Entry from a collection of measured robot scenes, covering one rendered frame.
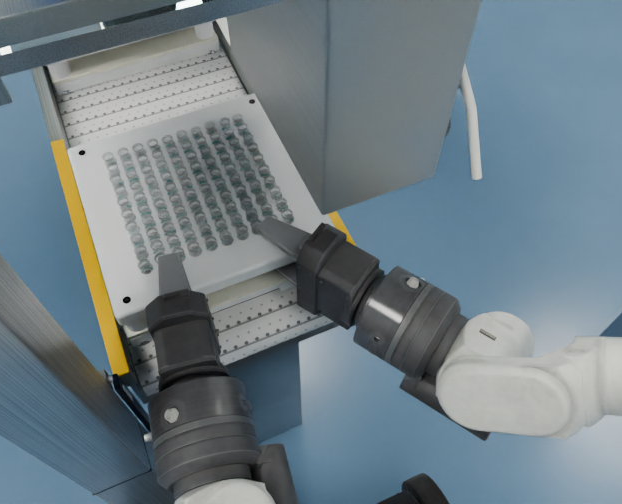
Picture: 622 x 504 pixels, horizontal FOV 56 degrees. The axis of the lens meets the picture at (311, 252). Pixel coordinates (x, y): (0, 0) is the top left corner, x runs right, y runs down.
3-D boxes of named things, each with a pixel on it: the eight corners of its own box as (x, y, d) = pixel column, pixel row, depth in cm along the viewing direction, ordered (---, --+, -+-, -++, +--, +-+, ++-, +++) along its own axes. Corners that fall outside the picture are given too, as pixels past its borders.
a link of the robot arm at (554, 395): (429, 365, 52) (599, 374, 45) (457, 322, 59) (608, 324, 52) (440, 430, 53) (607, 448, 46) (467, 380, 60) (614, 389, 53)
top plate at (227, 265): (71, 159, 72) (65, 147, 70) (260, 101, 77) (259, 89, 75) (119, 328, 59) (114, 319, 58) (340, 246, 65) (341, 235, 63)
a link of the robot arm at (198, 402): (113, 304, 52) (128, 437, 46) (221, 278, 53) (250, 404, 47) (146, 359, 62) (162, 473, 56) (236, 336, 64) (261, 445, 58)
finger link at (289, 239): (271, 215, 62) (321, 243, 60) (253, 236, 60) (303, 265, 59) (271, 206, 61) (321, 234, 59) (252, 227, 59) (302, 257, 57)
